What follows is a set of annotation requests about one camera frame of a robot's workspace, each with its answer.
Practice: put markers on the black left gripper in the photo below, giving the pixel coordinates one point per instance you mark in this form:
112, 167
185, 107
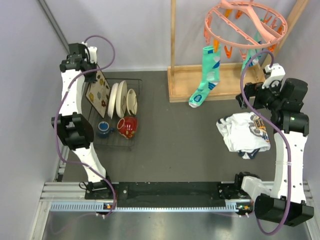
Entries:
91, 79

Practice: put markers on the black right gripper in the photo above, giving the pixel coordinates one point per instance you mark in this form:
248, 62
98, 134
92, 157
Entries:
256, 89

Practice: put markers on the square floral ceramic plate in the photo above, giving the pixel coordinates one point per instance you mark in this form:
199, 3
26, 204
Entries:
98, 94

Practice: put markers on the cream round plate with drawing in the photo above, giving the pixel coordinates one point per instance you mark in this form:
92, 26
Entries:
121, 94

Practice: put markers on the cream small plate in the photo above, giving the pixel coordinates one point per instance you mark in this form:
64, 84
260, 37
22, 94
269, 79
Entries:
131, 103

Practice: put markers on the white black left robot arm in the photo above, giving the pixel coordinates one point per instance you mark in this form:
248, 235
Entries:
71, 128

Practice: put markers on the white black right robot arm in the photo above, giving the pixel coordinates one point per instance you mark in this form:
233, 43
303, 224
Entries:
285, 202

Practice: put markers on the white printed t-shirt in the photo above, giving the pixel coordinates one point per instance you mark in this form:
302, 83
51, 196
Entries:
244, 133

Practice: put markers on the long green patterned sock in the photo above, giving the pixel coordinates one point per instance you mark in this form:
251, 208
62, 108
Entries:
210, 75

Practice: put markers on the blue ceramic mug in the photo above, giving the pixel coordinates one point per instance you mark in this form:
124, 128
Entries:
104, 129

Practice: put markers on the red floral bowl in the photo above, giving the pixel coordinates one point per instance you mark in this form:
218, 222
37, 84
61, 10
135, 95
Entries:
127, 126

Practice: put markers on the pink round clothes hanger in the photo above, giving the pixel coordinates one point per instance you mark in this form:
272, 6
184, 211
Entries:
243, 25

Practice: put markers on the wooden stand with tray base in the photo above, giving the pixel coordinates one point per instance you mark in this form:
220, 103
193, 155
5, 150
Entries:
183, 80

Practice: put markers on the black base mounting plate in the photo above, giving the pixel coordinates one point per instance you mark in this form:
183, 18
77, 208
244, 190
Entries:
175, 194

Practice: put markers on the black wire dish rack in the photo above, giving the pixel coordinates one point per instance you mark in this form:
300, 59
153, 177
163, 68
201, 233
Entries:
94, 118

